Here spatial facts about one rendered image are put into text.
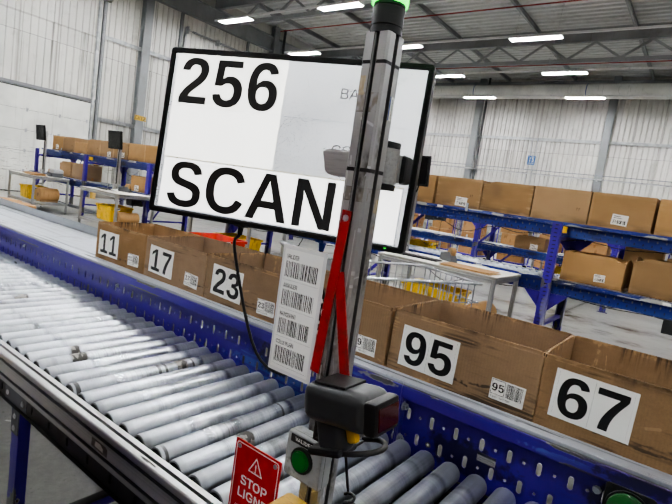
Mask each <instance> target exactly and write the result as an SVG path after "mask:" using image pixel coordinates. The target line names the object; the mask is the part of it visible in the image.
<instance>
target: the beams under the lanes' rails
mask: <svg viewBox="0 0 672 504"><path fill-rule="evenodd" d="M0 391H1V392H2V393H3V394H4V395H5V397H6V398H7V399H8V400H10V401H11V402H12V403H13V404H14V405H15V406H16V407H17V408H18V409H20V410H21V411H22V412H23V413H24V414H26V415H27V416H29V417H30V418H31V419H32V420H33V421H34V422H35V423H36V424H37V425H39V426H40V427H41V428H42V429H43V430H44V431H45V432H46V433H48V434H49V435H50V436H51V437H52V438H53V439H54V440H55V441H56V442H58V443H59V444H60V445H61V446H62V447H63V448H64V449H65V450H66V451H68V452H69V453H70V454H71V455H72V456H73V457H74V458H75V459H77V460H78V461H79V462H80V463H81V464H82V465H83V466H84V467H85V468H87V469H88V470H89V471H90V472H91V473H92V474H93V475H94V476H95V477H97V478H98V479H99V480H100V481H101V482H102V483H103V484H104V485H105V486H107V487H108V488H109V489H110V490H111V491H112V492H113V493H114V494H116V495H117V496H118V497H119V498H120V499H121V500H122V501H123V502H124V503H126V504H146V503H145V502H144V501H142V500H141V499H140V498H139V497H138V496H137V495H135V494H134V493H133V492H132V491H131V490H130V489H128V488H127V487H126V486H125V485H124V484H123V483H121V482H120V481H119V480H118V479H117V478H116V477H114V476H113V475H112V474H111V473H110V472H109V471H107V470H106V469H105V468H104V467H103V466H102V465H100V464H99V463H98V462H97V461H96V460H95V459H93V458H92V457H91V456H90V455H89V454H88V453H86V452H85V451H84V450H83V449H82V448H81V447H79V446H78V445H77V444H76V443H75V442H74V441H73V440H71V439H70V438H69V437H68V436H67V435H66V434H64V433H63V432H62V431H61V430H60V429H59V428H57V427H56V426H55V425H54V424H53V423H52V422H50V421H49V420H48V419H47V418H46V417H45V416H43V415H42V414H41V413H40V412H39V411H38V410H36V409H35V408H34V407H33V406H32V405H31V404H29V403H28V402H27V401H26V400H25V399H24V398H22V397H21V396H20V395H19V394H18V393H17V392H15V391H14V390H13V389H12V388H11V387H10V386H8V385H7V384H6V383H5V382H4V381H3V380H1V379H0ZM422 479H424V478H423V477H422V478H421V479H419V480H418V481H417V482H416V483H414V484H413V485H412V486H411V487H409V488H408V489H407V490H406V491H409V490H410V489H411V488H413V487H414V486H415V485H416V484H418V483H419V482H420V481H421V480H422ZM449 493H450V491H447V492H446V493H445V494H444V495H442V496H441V497H440V498H439V499H438V500H437V501H436V502H435V503H434V504H439V503H440V502H441V501H442V500H443V499H444V498H445V497H446V496H447V495H448V494H449Z"/></svg>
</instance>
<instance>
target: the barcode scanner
mask: <svg viewBox="0 0 672 504"><path fill-rule="evenodd" d="M304 409H305V413H306V415H307V416H308V417H310V418H311V419H313V420H316V421H317V432H318V441H319V442H318V443H316V444H314V445H312V446H310V447H308V450H307V451H308V454H310V455H316V456H323V457H329V458H336V459H339V458H341V457H342V454H343V451H354V450H355V449H356V448H357V442H359V440H360V436H359V434H364V435H365V436H366V437H369V438H373V439H374V438H377V437H379V436H381V435H383V434H384V433H386V432H388V431H390V430H391V429H393V428H395V427H396V426H397V424H398V417H399V396H398V395H397V394H394V393H390V392H388V393H387V391H386V390H385V389H384V388H382V387H380V386H376V385H372V384H368V383H366V380H365V379H361V378H356V377H352V376H348V375H344V374H340V373H335V374H332V375H329V376H326V377H323V378H320V379H317V380H314V381H312V382H311V383H309V384H308V385H307V387H306V390H305V402H304Z"/></svg>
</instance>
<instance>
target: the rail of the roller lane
mask: <svg viewBox="0 0 672 504"><path fill-rule="evenodd" d="M0 379H1V380H3V381H4V382H5V383H6V384H7V385H8V386H10V387H11V388H12V389H13V390H14V391H15V392H17V393H18V394H19V395H20V396H21V397H22V398H24V399H25V400H26V401H27V402H28V403H29V404H31V405H32V406H33V407H34V408H35V409H36V410H38V411H39V412H40V413H41V414H42V415H43V416H45V417H46V418H47V419H48V420H49V421H50V422H52V423H53V424H54V425H55V426H56V427H57V428H59V429H60V430H61V431H62V432H63V433H64V434H66V435H67V436H68V437H69V438H70V439H71V440H73V441H74V442H75V443H76V444H77V445H78V446H79V447H81V448H82V449H83V450H84V451H85V452H86V453H88V454H89V455H90V456H91V457H92V458H93V459H95V460H96V461H97V462H98V463H99V464H100V465H102V466H103V467H104V468H105V469H106V470H107V471H109V472H110V473H111V474H112V475H113V476H114V477H116V478H117V479H118V480H119V481H120V482H121V483H123V484H124V485H125V486H126V487H127V488H128V489H130V490H131V491H132V492H133V493H134V494H135V495H137V496H138V497H139V498H140V499H141V500H142V501H144V502H145V503H146V504H223V503H222V502H220V501H219V500H218V499H216V498H215V497H214V496H212V495H211V494H210V493H208V492H207V491H205V490H204V489H203V488H201V487H200V486H199V485H197V484H196V483H195V482H193V481H192V480H191V479H189V478H188V477H187V476H185V475H184V474H182V473H181V472H180V471H178V470H177V469H176V468H174V467H173V466H172V465H170V464H169V463H168V462H166V461H165V460H164V459H162V458H161V457H159V456H158V455H157V454H155V453H154V452H153V451H151V450H150V449H149V448H147V447H146V446H145V445H143V444H142V443H140V442H139V441H138V440H136V439H135V438H134V437H132V436H131V435H130V434H128V433H127V432H126V431H124V430H123V429H122V428H120V427H119V426H117V425H116V424H115V423H113V422H112V421H111V420H109V419H108V418H107V417H105V416H104V415H103V414H101V413H100V412H99V411H97V410H96V409H94V408H93V407H92V406H90V405H89V404H88V403H86V402H85V401H84V400H82V399H81V398H80V397H78V396H77V395H76V394H74V393H73V392H71V391H70V390H69V389H67V388H66V387H65V386H63V385H62V384H61V383H59V382H58V381H57V380H55V379H54V378H53V377H51V376H50V375H48V374H47V373H46V372H44V371H43V370H42V369H40V368H39V367H38V366H36V365H35V364H34V363H32V362H31V361H30V360H28V359H27V358H25V357H24V356H23V355H21V354H20V353H19V352H17V351H16V350H15V349H13V348H12V347H11V346H9V345H8V344H7V343H5V342H4V341H2V340H1V339H0Z"/></svg>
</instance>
